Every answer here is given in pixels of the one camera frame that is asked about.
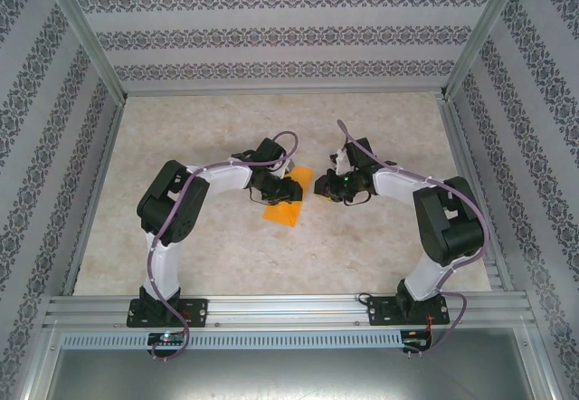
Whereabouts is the orange cloth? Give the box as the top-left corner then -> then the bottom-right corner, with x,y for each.
262,167 -> 314,229

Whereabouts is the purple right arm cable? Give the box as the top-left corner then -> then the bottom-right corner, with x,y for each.
337,119 -> 492,360

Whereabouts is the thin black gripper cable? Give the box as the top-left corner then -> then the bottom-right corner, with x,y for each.
342,189 -> 375,207
247,186 -> 277,205

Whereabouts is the aluminium back rail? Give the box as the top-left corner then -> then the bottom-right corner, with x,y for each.
121,86 -> 447,99

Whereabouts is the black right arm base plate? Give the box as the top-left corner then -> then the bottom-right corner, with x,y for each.
364,295 -> 449,328

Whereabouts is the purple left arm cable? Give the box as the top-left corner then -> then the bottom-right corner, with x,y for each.
147,130 -> 300,363

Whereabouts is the thin black left gripper cable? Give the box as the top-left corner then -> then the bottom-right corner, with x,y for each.
247,186 -> 277,205

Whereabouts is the thin black right gripper cable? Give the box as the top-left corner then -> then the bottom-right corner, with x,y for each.
342,189 -> 375,207

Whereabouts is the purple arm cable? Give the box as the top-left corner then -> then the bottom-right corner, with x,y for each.
147,130 -> 300,363
337,119 -> 492,360

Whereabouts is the aluminium mounting rail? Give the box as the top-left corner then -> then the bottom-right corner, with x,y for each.
43,294 -> 534,329

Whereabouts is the slotted grey cable duct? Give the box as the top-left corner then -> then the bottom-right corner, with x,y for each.
61,330 -> 403,349

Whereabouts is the grey metal sheet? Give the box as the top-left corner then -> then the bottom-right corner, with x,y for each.
47,348 -> 542,400

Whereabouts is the aluminium frame bar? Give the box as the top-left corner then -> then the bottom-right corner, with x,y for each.
514,325 -> 561,400
17,320 -> 64,400

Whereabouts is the aluminium frame post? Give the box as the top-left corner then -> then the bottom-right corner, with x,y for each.
439,0 -> 529,100
35,0 -> 128,102

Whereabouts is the aluminium side rail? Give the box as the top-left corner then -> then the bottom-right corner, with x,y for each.
61,96 -> 128,297

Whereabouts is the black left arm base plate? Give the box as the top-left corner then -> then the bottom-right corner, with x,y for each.
125,298 -> 210,329

